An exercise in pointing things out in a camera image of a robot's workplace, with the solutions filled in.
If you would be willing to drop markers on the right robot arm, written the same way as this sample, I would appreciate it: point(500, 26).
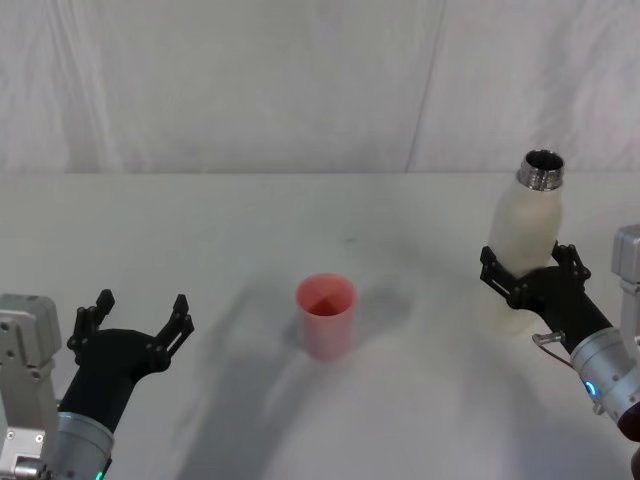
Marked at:
point(612, 370)

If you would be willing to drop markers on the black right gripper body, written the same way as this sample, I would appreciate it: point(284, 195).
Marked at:
point(560, 295)

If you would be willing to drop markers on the cream vacuum bottle steel neck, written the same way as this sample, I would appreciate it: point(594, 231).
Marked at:
point(527, 225)

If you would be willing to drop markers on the pink cup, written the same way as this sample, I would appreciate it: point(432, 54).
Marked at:
point(326, 325)

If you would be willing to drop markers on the white curtain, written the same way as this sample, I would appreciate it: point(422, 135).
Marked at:
point(250, 85)

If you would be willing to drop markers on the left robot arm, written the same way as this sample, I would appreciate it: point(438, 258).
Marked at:
point(27, 360)

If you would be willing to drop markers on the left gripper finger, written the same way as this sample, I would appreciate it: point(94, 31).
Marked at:
point(175, 327)
point(85, 325)

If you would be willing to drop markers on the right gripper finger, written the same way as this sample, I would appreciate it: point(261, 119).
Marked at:
point(572, 262)
point(497, 277)

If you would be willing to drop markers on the white table cloth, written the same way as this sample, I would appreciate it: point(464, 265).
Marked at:
point(210, 240)

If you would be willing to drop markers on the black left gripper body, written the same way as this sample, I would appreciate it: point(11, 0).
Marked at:
point(107, 365)

